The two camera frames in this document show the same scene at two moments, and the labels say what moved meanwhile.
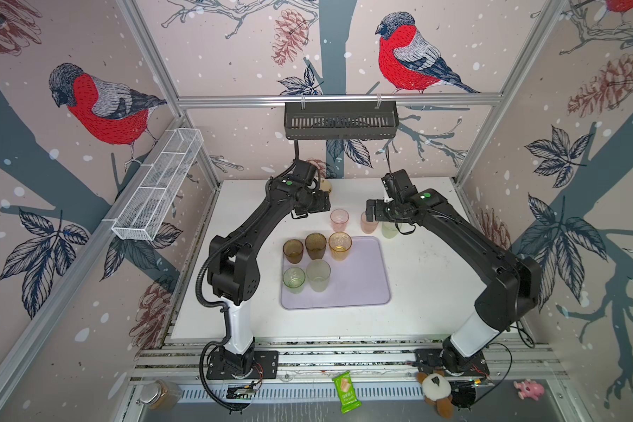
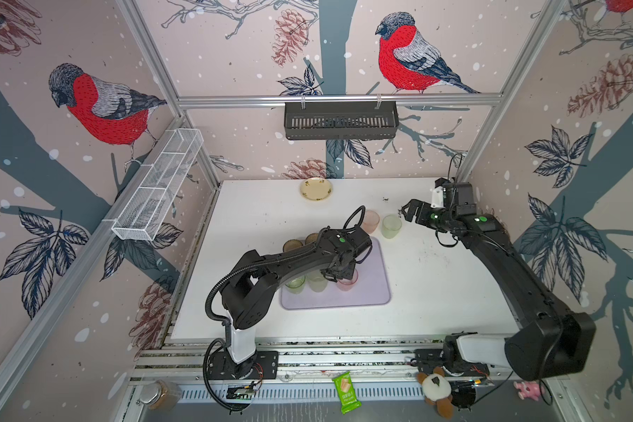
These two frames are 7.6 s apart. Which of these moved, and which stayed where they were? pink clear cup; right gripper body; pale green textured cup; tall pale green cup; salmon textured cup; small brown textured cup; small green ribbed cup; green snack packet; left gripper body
Moved: left gripper body; pink clear cup; right gripper body
Stayed: tall pale green cup; small green ribbed cup; salmon textured cup; green snack packet; small brown textured cup; pale green textured cup
